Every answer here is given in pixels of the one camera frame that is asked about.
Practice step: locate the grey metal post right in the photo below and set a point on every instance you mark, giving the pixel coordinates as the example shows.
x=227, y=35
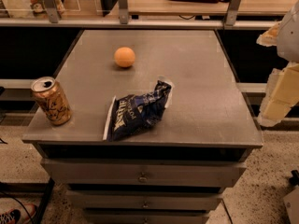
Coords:
x=231, y=13

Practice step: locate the sneaker shoe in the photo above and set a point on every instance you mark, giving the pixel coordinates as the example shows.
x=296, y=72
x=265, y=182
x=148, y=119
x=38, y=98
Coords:
x=21, y=215

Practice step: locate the gold soda can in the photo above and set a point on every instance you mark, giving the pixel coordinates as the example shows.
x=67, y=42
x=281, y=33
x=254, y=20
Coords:
x=50, y=97

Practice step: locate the blue chip bag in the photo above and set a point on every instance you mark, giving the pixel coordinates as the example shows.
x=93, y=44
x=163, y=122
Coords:
x=135, y=113

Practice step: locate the orange fruit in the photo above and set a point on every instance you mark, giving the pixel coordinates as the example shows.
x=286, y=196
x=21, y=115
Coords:
x=124, y=57

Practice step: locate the metal drawer knob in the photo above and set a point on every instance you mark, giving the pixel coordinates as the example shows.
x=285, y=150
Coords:
x=143, y=178

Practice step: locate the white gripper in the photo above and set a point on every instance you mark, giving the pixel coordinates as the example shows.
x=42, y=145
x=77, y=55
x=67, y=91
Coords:
x=290, y=37

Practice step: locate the grey metal post left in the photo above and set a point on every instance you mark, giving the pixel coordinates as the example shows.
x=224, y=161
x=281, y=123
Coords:
x=52, y=12

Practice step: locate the grey metal post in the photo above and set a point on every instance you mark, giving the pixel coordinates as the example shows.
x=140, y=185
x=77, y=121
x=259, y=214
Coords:
x=123, y=11
x=231, y=13
x=52, y=12

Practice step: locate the grey metal post middle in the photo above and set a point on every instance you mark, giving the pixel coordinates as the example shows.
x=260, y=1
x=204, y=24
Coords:
x=123, y=11

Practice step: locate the grey drawer cabinet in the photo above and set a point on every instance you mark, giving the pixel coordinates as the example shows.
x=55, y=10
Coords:
x=159, y=128

